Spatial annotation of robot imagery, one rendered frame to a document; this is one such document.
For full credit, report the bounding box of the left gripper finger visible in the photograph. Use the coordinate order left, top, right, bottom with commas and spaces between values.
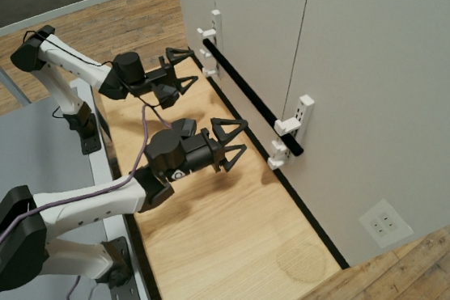
175, 75, 199, 95
165, 48, 195, 65

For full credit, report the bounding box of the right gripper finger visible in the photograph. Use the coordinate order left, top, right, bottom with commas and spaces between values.
210, 117, 248, 146
221, 144, 248, 172

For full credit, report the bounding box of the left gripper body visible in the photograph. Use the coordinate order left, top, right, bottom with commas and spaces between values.
145, 52, 179, 91

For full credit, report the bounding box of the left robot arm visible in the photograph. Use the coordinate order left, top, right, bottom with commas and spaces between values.
11, 25, 180, 155

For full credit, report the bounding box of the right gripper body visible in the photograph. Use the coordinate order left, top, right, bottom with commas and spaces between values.
185, 125, 225, 174

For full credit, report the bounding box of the black metal bar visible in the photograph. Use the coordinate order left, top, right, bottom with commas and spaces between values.
202, 38, 304, 157

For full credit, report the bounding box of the grey vertical post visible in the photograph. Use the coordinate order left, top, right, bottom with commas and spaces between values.
0, 66, 32, 107

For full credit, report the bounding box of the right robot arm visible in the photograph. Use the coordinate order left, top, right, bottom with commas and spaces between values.
0, 118, 207, 300

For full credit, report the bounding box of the light grey wall panel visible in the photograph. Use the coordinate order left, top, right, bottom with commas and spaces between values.
180, 0, 450, 270

